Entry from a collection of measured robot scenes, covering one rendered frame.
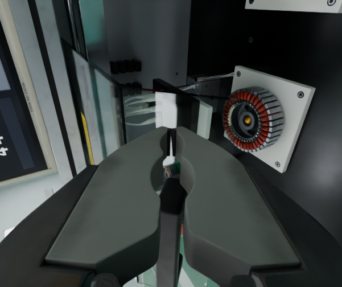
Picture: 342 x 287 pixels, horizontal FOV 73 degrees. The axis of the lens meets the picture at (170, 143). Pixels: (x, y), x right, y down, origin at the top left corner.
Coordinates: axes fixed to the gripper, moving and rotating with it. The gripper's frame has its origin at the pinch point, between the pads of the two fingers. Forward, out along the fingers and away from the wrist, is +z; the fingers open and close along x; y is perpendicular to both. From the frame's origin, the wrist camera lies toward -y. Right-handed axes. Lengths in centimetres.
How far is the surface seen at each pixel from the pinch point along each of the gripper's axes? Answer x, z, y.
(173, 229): 0.3, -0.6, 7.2
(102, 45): -9.4, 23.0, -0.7
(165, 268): -0.1, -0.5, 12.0
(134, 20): -7.4, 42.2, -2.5
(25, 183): -419, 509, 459
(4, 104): -22.9, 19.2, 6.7
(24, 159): -22.9, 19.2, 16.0
